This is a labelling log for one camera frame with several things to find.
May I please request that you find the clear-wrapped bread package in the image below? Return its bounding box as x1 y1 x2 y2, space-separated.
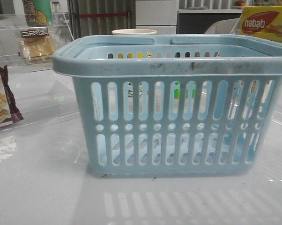
19 27 55 64

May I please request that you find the light blue plastic basket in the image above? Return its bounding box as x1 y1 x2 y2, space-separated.
52 34 282 177

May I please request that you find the yellow popcorn paper cup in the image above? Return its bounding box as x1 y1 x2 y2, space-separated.
112 29 157 35

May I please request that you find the white cabinet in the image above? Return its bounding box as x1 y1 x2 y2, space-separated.
135 0 179 34

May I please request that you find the clear acrylic left shelf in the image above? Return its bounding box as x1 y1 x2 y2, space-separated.
0 12 73 130

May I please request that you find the clear acrylic shelf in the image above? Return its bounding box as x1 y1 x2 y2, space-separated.
0 12 73 130
229 16 282 122

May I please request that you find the maroon cracker snack bag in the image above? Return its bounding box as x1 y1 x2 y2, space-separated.
0 66 23 128

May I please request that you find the green cartoon snack bag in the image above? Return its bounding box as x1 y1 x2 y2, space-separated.
22 0 52 26

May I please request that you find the yellow nabati wafer box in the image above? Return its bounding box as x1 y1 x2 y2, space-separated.
239 6 282 43

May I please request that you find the clear acrylic right shelf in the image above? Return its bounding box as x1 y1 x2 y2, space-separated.
229 16 282 122

